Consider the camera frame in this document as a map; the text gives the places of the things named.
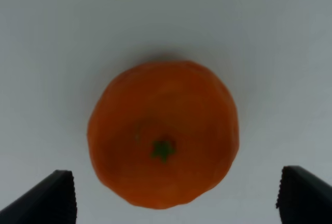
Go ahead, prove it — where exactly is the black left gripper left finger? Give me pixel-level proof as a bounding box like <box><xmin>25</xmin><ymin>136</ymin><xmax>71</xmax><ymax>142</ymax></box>
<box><xmin>1</xmin><ymin>170</ymin><xmax>77</xmax><ymax>224</ymax></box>

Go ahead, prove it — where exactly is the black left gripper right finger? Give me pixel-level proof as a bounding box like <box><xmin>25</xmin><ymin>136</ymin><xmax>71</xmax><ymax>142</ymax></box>
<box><xmin>276</xmin><ymin>165</ymin><xmax>331</xmax><ymax>224</ymax></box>

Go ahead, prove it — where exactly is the orange mandarin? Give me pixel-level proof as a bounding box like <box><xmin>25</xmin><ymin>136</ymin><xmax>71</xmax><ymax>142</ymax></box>
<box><xmin>87</xmin><ymin>61</ymin><xmax>239</xmax><ymax>209</ymax></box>

